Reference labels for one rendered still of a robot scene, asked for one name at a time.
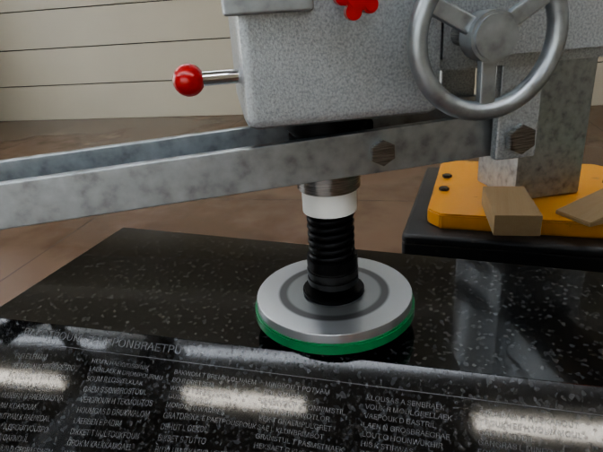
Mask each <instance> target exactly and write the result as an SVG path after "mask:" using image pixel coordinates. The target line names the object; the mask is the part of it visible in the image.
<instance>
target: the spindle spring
mask: <svg viewBox="0 0 603 452"><path fill-rule="evenodd" d="M306 218H307V222H308V223H307V227H308V236H309V238H308V242H309V243H310V244H309V251H310V252H311V253H310V258H311V259H313V260H315V261H318V262H321V263H338V262H342V261H345V260H346V259H348V258H350V257H351V256H352V255H353V254H354V251H355V246H354V243H355V242H354V213H352V214H350V215H348V216H346V217H342V218H337V219H334V220H317V218H313V217H309V216H308V215H307V217H306ZM343 223H344V224H343ZM340 224H343V225H340ZM337 225H340V226H337ZM318 226H320V227H330V226H337V227H332V228H319V227H318ZM341 231H342V232H341ZM338 232H341V233H338ZM333 233H338V234H334V235H319V234H333ZM340 239H343V240H340ZM337 240H340V241H337ZM319 241H323V242H330V241H336V242H331V243H322V242H319ZM341 247H342V248H341ZM319 248H324V249H331V248H338V249H332V250H323V249H319ZM342 254H343V255H342ZM339 255H342V256H339ZM323 256H335V257H323Z"/></svg>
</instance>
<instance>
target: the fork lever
mask: <svg viewBox="0 0 603 452"><path fill-rule="evenodd" d="M371 119H372V121H373V128H372V129H365V130H359V131H353V132H346V133H340V134H333V135H322V136H315V137H309V138H302V139H296V140H290V141H289V132H288V131H287V130H285V128H284V127H278V128H268V129H259V130H257V129H255V128H251V127H249V126H240V127H234V128H227V129H220V130H214V131H207V132H201V133H194V134H187V135H175V136H168V137H162V138H155V139H149V140H142V141H135V142H129V143H116V144H110V145H103V146H97V147H91V148H83V149H77V150H71V151H64V152H52V153H45V154H39V155H31V156H25V157H19V158H12V159H5V160H0V230H5V229H11V228H18V227H23V226H30V225H35V224H42V223H48V222H59V221H64V220H71V219H77V218H83V217H89V216H94V215H101V214H106V213H118V212H124V211H130V210H135V209H142V208H148V207H154V206H160V205H166V204H177V203H183V202H189V201H195V200H201V199H207V198H213V197H219V196H230V195H236V194H242V193H248V192H254V191H260V190H266V189H272V188H279V187H289V186H295V185H301V184H308V183H313V182H320V181H325V180H331V179H338V178H349V177H354V176H361V175H366V174H372V173H379V172H384V171H391V170H402V169H408V168H413V167H420V166H425V165H432V164H438V163H444V162H450V161H461V160H467V159H473V158H479V157H485V156H490V151H491V141H492V129H493V120H492V119H488V120H479V121H472V120H464V119H459V118H455V117H452V116H449V115H447V114H445V113H443V112H441V111H440V110H438V109H434V110H432V111H430V112H428V113H423V114H414V115H405V116H395V117H378V118H371ZM535 134H536V130H534V129H532V128H530V127H528V126H525V125H523V124H521V123H519V124H518V125H516V126H515V127H514V128H513V129H512V130H510V131H509V132H507V141H506V148H508V149H510V150H512V151H515V152H517V153H519V154H523V153H524V152H526V151H527V150H528V149H530V148H531V147H533V146H534V145H535Z"/></svg>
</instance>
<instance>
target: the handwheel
mask: <svg viewBox="0 0 603 452"><path fill-rule="evenodd" d="M543 7H546V38H545V42H544V46H543V48H542V51H541V53H540V56H539V58H538V60H537V62H536V63H535V65H534V67H533V68H532V70H531V71H530V73H529V74H528V75H527V77H526V78H525V79H524V80H523V81H522V82H521V83H520V84H519V85H517V86H516V87H515V88H514V89H512V90H511V91H509V92H507V93H505V94H504V95H503V96H500V97H498V98H494V95H495V78H496V63H497V62H500V61H502V60H504V59H505V58H506V57H507V56H508V55H509V54H510V53H511V52H512V51H513V50H514V48H515V46H516V44H517V42H518V38H519V25H520V24H521V23H523V22H524V21H526V20H527V19H528V18H529V17H530V16H532V15H533V14H535V13H536V12H538V11H539V10H540V9H542V8H543ZM432 17H433V18H435V19H437V20H439V21H440V22H443V23H445V24H447V25H448V26H450V27H451V28H452V30H451V33H450V38H451V41H452V42H453V43H454V44H455V45H457V46H460V48H461V50H462V52H463V53H464V55H465V56H466V57H468V58H470V59H472V60H476V61H477V74H476V101H472V100H464V99H461V98H459V97H457V96H455V95H453V94H452V93H450V92H449V91H447V90H446V89H445V88H444V87H443V86H442V85H441V84H440V82H439V81H438V79H437V78H436V76H435V74H434V72H433V69H432V66H431V63H430V59H429V55H428V32H429V27H430V23H431V19H432ZM568 28H569V6H568V0H521V1H519V2H518V3H517V4H515V5H514V6H513V7H512V8H510V9H509V10H508V11H506V10H503V9H483V10H478V11H476V12H474V13H472V14H471V13H468V12H466V11H465V10H463V9H461V8H459V7H457V6H456V5H454V4H452V3H451V2H449V1H447V0H416V1H415V4H414V7H413V10H412V12H411V15H410V19H409V24H408V28H407V36H406V52H407V59H408V63H409V67H410V70H411V73H412V75H413V78H414V80H415V83H416V85H417V87H418V88H419V90H420V91H421V93H422V94H423V95H424V96H425V98H426V99H427V100H428V101H429V102H430V103H431V104H433V105H434V107H436V108H437V109H438V110H440V111H441V112H443V113H445V114H447V115H449V116H452V117H455V118H459V119H464V120H472V121H479V120H488V119H493V118H497V117H502V116H504V115H507V114H509V113H511V112H513V111H514V110H516V109H518V108H520V107H521V106H523V105H524V104H526V103H527V102H528V101H530V100H531V99H532V98H533V97H534V96H535V95H536V94H537V93H538V92H539V91H540V90H541V89H542V88H543V87H544V86H545V84H546V83H547V81H548V80H549V79H550V77H551V75H552V74H553V72H554V71H555V69H556V67H557V65H558V63H559V61H560V58H561V56H562V54H563V52H564V47H565V43H566V40H567V34H568Z"/></svg>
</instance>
